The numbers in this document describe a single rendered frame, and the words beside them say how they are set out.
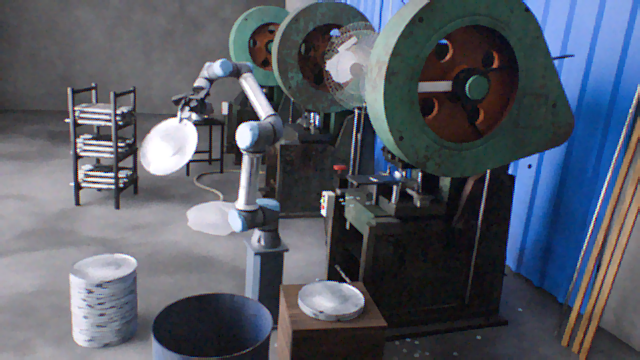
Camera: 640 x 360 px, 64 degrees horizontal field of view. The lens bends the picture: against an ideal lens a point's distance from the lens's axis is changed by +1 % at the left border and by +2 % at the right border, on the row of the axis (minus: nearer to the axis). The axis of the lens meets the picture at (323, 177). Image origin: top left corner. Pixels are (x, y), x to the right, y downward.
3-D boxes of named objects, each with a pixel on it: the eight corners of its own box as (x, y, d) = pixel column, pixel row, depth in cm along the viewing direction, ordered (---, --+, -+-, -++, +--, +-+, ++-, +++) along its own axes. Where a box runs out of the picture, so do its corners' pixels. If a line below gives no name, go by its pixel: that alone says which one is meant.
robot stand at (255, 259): (249, 334, 256) (253, 252, 244) (240, 315, 273) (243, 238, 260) (284, 328, 264) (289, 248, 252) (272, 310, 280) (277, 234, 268)
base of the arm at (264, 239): (256, 250, 246) (257, 232, 244) (247, 239, 260) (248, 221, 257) (285, 247, 253) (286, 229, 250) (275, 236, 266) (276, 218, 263)
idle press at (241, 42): (228, 170, 547) (233, 1, 500) (212, 149, 634) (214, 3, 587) (355, 167, 606) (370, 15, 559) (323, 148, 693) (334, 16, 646)
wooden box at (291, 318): (287, 404, 210) (292, 330, 201) (276, 348, 246) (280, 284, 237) (378, 396, 220) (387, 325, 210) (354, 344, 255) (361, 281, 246)
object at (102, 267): (128, 282, 229) (128, 281, 229) (60, 282, 226) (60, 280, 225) (142, 255, 257) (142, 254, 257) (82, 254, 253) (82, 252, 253)
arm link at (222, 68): (237, 58, 242) (224, 65, 250) (217, 57, 234) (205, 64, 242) (240, 74, 242) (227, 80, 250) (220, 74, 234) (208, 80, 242)
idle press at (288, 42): (266, 229, 394) (279, -7, 347) (246, 190, 484) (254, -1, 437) (438, 222, 441) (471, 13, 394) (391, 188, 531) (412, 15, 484)
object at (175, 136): (169, 185, 223) (168, 185, 222) (130, 157, 236) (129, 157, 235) (209, 134, 227) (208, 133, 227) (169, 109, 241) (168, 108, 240)
